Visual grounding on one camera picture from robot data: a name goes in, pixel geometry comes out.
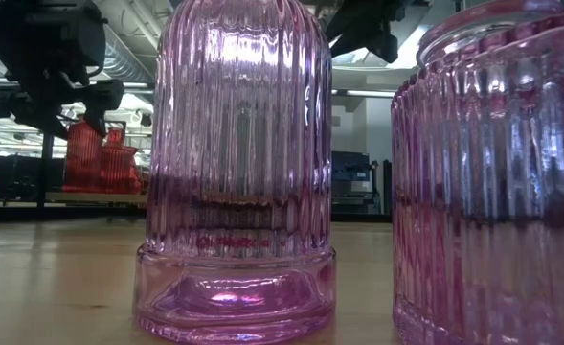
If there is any pink ribbed bottle vase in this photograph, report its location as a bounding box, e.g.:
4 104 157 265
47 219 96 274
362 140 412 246
132 0 337 345

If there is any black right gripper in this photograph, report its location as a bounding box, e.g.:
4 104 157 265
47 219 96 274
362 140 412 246
327 0 431 63

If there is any red ribbed glass vase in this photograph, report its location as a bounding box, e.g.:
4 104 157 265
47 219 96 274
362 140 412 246
62 119 103 194
100 126 143 196

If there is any black background machine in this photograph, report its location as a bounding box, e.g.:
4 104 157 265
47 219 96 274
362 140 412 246
332 150 384 216

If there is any black workbench row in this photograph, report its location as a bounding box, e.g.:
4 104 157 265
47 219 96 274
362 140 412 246
0 153 65 202

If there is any pink ribbed wide-mouth vase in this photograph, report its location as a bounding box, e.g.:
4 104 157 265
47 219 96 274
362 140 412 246
390 0 564 345

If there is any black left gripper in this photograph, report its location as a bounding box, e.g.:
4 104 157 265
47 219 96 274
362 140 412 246
0 71 125 139

